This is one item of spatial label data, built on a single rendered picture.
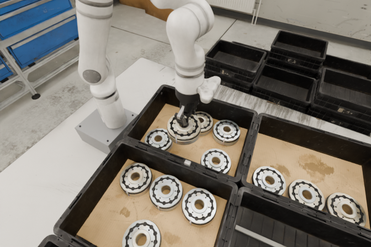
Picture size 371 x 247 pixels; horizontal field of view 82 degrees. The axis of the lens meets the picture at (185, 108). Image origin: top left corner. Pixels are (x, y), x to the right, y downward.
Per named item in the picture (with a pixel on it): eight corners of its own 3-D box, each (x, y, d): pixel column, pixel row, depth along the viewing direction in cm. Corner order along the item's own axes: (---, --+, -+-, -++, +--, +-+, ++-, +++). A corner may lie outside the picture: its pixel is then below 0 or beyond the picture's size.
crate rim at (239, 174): (122, 141, 73) (120, 137, 71) (162, 87, 92) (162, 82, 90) (238, 187, 62) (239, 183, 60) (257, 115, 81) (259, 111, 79)
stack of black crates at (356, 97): (292, 134, 168) (318, 92, 135) (298, 109, 186) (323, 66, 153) (350, 156, 155) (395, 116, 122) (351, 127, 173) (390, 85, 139)
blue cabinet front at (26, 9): (21, 68, 196) (-23, 5, 155) (81, 33, 239) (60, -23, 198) (22, 69, 195) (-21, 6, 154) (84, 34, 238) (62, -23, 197)
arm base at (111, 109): (100, 124, 92) (86, 95, 80) (114, 109, 98) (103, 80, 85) (117, 132, 89) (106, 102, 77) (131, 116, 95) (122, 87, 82)
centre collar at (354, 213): (336, 213, 62) (337, 212, 61) (338, 198, 65) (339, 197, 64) (355, 222, 60) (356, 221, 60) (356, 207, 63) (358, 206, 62)
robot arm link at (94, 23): (70, 1, 52) (79, -12, 59) (76, 85, 70) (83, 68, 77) (110, 11, 55) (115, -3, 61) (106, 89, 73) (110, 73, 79)
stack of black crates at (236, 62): (200, 98, 194) (203, 56, 161) (213, 80, 212) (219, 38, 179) (242, 115, 181) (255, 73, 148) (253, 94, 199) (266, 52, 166)
